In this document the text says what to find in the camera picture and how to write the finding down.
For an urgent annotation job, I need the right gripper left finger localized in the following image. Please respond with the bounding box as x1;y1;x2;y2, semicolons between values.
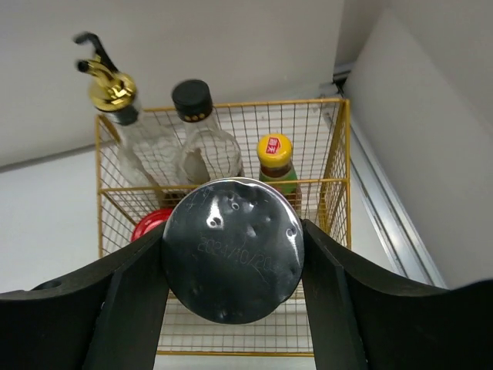
1;225;169;369

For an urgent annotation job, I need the small red sauce bottle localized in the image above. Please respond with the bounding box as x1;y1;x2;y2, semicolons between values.
257;133;302;214

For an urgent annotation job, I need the silver lid shaker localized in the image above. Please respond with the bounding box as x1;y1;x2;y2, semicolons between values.
162;177;304;325

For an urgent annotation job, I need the gold wire basket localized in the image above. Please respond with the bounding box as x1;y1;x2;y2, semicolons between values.
95;98;351;357

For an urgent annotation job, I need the glass cruet gold spout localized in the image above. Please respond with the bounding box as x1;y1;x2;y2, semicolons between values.
73;32;166;208

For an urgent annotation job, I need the red lid sauce jar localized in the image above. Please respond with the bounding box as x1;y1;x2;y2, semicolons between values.
130;208;173;242

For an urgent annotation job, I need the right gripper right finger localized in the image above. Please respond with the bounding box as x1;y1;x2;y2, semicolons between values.
302;220;492;369

